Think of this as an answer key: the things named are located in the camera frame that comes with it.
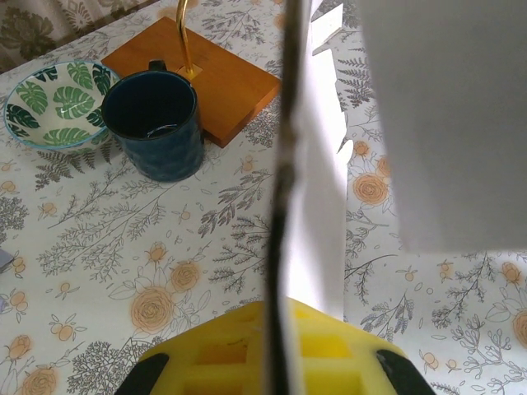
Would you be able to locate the dark blue mug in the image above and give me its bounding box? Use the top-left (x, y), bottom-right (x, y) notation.
top-left (100, 59), bottom-right (206, 183)

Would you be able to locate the floral tablecloth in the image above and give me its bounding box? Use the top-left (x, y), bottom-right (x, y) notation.
top-left (0, 0), bottom-right (527, 395)

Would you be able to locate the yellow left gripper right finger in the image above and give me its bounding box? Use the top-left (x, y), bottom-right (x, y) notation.
top-left (289, 297), bottom-right (434, 395)

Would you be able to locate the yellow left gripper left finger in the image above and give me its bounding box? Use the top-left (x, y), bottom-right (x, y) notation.
top-left (114, 300), bottom-right (272, 395)

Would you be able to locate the green leaf pattern bowl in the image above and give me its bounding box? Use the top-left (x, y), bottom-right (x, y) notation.
top-left (2, 61), bottom-right (121, 154)

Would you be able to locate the gold mug tree stand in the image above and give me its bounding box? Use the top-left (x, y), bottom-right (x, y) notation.
top-left (100, 0), bottom-right (282, 148)

